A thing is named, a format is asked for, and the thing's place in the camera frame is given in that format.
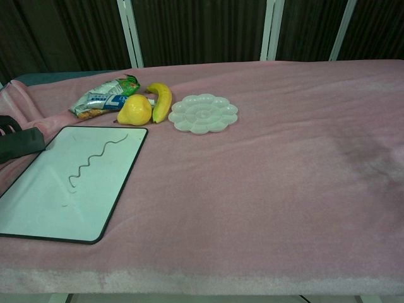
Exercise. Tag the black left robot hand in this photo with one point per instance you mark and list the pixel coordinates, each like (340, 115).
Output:
(7, 123)

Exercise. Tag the black whiteboard eraser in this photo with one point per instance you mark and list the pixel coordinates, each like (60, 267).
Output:
(22, 143)

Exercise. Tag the blue white cracker packet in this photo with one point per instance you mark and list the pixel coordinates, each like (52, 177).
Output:
(94, 105)

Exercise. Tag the green silver snack packet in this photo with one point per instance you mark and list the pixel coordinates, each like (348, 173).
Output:
(121, 85)

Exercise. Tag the yellow pear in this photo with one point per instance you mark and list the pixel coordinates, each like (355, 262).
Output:
(135, 110)

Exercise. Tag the yellow banana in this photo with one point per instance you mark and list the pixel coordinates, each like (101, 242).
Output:
(162, 101)

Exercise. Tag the white flower paint palette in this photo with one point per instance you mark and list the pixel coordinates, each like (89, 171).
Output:
(203, 113)

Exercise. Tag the dark pleated curtain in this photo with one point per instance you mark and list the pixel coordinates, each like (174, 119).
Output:
(202, 28)

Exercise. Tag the pink fleece table cloth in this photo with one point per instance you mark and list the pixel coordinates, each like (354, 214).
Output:
(252, 189)

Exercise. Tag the white whiteboard black frame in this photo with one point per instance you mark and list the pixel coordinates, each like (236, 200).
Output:
(79, 195)

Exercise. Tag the white double screen post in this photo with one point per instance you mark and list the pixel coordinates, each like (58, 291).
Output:
(131, 31)

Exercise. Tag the white upright screen post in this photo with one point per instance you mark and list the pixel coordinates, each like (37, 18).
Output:
(271, 28)

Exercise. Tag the white slanted screen post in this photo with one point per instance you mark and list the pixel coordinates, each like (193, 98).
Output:
(344, 28)

